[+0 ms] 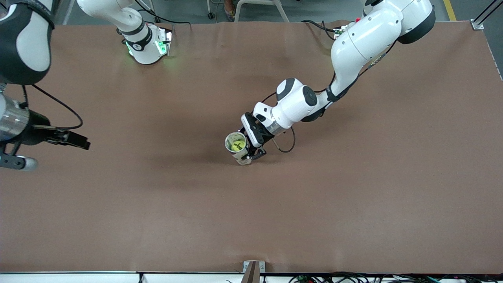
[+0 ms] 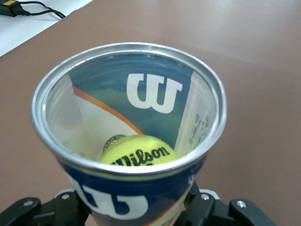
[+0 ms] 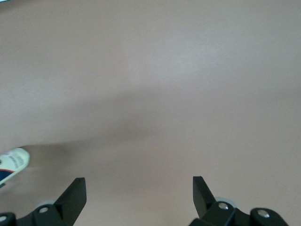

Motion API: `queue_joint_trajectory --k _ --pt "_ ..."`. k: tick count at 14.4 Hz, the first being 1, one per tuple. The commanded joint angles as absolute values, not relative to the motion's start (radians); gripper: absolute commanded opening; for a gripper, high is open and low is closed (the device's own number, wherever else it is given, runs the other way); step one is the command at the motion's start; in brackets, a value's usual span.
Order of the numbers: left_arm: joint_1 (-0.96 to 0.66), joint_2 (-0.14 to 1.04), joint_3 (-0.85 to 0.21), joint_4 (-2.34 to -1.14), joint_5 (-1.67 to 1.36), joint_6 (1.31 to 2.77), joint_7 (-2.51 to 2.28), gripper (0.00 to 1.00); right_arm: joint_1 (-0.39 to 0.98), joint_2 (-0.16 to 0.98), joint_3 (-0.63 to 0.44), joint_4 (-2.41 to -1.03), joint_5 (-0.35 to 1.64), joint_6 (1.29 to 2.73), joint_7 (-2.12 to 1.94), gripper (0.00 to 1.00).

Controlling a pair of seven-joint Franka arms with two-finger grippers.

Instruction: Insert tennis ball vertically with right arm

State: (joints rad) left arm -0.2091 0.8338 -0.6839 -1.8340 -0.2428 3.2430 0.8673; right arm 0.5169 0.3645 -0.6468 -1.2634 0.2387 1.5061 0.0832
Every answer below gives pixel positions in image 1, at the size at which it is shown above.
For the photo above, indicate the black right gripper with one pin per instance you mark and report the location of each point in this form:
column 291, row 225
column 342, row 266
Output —
column 34, row 128

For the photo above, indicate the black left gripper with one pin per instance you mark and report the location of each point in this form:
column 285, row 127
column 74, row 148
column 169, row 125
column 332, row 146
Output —
column 265, row 138

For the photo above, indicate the white blue tennis ball can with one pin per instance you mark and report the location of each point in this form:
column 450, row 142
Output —
column 243, row 159

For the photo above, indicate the yellow tennis ball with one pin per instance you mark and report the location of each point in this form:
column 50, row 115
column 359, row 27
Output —
column 237, row 146

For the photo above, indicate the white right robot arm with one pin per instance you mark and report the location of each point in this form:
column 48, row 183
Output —
column 23, row 47

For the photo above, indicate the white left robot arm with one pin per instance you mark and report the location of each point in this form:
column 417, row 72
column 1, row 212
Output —
column 365, row 39

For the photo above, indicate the chair leg with caster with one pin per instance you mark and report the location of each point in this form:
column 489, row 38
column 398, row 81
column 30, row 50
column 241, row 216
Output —
column 212, row 16

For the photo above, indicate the metal bracket plate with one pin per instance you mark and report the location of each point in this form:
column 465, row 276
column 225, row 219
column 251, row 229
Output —
column 262, row 267

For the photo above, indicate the brown camera post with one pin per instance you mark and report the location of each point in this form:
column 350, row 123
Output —
column 251, row 275

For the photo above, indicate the white frame leg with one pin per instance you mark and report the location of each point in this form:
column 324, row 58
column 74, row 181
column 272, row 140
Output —
column 69, row 11
column 156, row 18

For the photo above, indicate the metal arm base bracket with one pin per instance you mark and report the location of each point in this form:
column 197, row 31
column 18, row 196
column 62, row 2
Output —
column 168, row 42
column 340, row 31

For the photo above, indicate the white table edge rail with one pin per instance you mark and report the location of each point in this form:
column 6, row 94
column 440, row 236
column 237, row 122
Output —
column 78, row 278

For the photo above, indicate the white stool frame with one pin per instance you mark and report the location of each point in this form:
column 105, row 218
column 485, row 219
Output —
column 282, row 11

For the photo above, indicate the aluminium frame profile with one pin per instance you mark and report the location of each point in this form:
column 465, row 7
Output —
column 477, row 24

